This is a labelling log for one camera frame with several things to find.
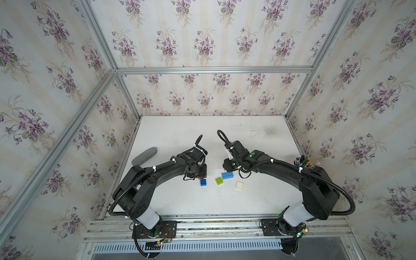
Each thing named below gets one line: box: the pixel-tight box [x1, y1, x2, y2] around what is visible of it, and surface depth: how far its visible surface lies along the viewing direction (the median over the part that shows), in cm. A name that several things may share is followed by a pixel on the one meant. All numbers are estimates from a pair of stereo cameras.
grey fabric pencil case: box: [131, 146, 158, 166], surface depth 97 cm
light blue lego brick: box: [221, 171, 234, 180], surface depth 92 cm
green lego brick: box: [215, 177, 224, 186], surface depth 90 cm
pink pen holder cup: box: [293, 157, 312, 168], surface depth 86 cm
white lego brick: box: [235, 180, 244, 189], surface depth 88 cm
